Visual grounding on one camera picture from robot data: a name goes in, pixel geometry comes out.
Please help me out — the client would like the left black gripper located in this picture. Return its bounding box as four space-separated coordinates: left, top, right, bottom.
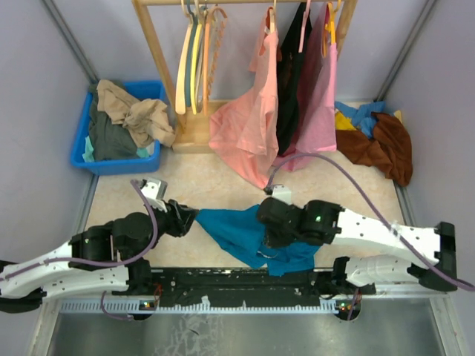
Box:
128 198 200 261

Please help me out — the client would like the teal blue t shirt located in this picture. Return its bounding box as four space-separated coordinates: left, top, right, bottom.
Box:
195 205 318 277

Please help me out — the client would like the cream plastic hanger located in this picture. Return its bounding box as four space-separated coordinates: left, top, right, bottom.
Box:
257 251 278 260

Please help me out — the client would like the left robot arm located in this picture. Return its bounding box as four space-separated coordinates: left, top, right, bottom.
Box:
1 200 198 314

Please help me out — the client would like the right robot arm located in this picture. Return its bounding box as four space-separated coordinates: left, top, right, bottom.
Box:
256 197 458 294

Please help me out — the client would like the salmon pink t shirt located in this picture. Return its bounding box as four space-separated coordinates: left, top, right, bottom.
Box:
209 20 278 188

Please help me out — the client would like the beige t shirt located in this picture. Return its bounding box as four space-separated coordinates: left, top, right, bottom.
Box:
96 79 176 148

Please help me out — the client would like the dark grey t shirt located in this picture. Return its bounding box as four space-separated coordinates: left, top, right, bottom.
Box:
88 92 139 161

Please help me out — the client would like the black t shirt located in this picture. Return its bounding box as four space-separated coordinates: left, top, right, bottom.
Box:
276 3 312 156

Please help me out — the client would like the orange plastic hanger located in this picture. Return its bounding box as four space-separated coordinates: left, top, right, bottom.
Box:
203 5 227 115

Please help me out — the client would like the beige hanger with shirt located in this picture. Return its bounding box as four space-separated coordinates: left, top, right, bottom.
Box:
265 0 277 35

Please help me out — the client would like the brown t shirt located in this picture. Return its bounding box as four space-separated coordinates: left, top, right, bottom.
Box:
336 112 413 187

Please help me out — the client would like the pink hanger with shirt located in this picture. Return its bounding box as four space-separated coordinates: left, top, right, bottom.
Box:
298 0 312 53

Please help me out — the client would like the yellow hanger with shirt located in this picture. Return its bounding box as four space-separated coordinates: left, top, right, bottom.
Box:
321 0 342 57

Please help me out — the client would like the wooden clothes rack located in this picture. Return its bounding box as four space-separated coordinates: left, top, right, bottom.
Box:
132 0 358 154

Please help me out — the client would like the mint green cloth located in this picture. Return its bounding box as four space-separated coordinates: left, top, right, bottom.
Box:
82 136 155 162

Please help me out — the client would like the blue plastic bin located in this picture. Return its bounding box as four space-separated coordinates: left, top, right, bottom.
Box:
70 80 168 176

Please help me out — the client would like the yellow cloth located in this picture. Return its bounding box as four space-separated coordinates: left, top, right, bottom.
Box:
335 111 403 131

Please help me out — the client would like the light blue cloth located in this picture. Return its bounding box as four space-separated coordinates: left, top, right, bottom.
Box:
335 101 385 139

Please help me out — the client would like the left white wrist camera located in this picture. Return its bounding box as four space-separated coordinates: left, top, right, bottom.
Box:
139 178 168 212

